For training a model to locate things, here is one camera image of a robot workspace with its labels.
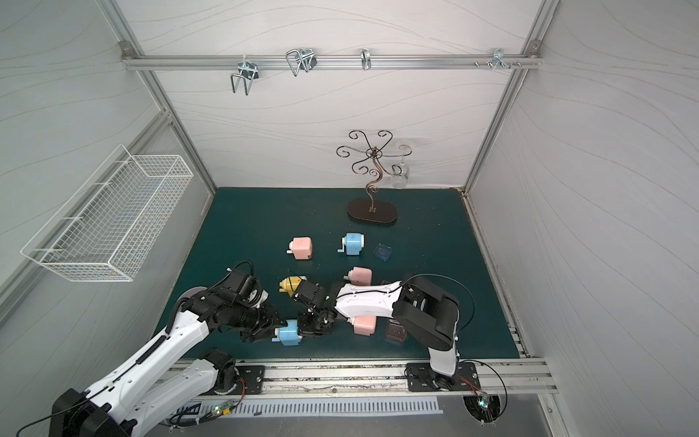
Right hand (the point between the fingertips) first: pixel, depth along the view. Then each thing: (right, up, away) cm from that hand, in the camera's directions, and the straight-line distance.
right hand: (298, 336), depth 80 cm
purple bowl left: (-35, +12, +5) cm, 37 cm away
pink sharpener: (-2, +25, +14) cm, 28 cm away
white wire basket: (-47, +33, -11) cm, 58 cm away
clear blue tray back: (+27, +22, +22) cm, 41 cm away
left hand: (-3, +4, -5) cm, 7 cm away
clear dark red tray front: (+29, 0, +2) cm, 29 cm away
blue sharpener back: (+16, +26, +16) cm, 34 cm away
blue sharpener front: (-2, +2, -5) cm, 6 cm away
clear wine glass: (+34, +51, +24) cm, 66 cm away
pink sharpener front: (+20, +5, -3) cm, 21 cm away
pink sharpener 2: (+18, +16, +7) cm, 25 cm away
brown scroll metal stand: (+23, +38, +32) cm, 55 cm away
